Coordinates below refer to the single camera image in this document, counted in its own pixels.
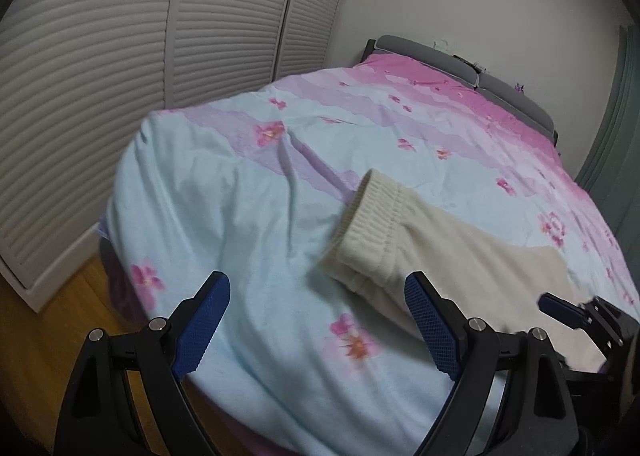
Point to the dark green curtain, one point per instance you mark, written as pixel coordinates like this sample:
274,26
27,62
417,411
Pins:
615,136

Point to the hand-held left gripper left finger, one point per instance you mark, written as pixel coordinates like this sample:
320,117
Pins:
200,326

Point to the grey padded headboard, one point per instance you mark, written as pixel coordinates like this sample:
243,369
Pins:
465,71

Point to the floral pink and blue quilt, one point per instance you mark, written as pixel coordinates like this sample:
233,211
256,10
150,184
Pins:
280,216

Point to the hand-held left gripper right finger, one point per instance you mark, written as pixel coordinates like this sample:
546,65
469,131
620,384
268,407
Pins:
432,331

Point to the cream pants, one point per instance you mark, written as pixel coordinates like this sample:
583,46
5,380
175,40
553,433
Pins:
450,241

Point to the white louvered closet door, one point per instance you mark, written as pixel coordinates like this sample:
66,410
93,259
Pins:
312,1
85,111
230,16

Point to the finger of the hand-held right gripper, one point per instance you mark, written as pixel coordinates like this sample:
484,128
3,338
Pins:
557,306

